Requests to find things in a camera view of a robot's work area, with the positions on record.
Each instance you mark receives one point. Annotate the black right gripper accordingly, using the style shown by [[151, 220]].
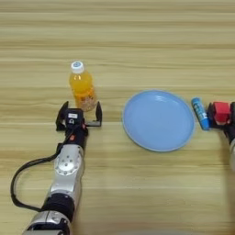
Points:
[[228, 130]]

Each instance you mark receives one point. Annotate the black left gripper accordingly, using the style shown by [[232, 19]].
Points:
[[76, 134]]

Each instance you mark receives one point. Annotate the red cube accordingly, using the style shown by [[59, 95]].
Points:
[[221, 110]]

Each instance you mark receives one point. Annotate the orange juice bottle white cap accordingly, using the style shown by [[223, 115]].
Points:
[[82, 88]]

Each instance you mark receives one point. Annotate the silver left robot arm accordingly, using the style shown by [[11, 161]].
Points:
[[65, 171]]

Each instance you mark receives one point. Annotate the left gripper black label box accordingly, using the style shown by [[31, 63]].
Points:
[[73, 117]]

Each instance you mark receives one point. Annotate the blue glue stick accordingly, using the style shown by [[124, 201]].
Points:
[[200, 113]]

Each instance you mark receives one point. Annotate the light blue round plate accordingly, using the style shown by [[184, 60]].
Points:
[[157, 120]]

